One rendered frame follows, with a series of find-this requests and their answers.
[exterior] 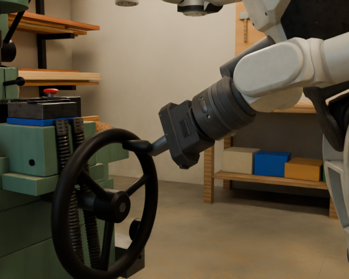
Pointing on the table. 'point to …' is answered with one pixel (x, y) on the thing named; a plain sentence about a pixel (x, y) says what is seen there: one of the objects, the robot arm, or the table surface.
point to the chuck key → (31, 99)
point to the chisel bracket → (6, 73)
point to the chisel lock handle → (15, 82)
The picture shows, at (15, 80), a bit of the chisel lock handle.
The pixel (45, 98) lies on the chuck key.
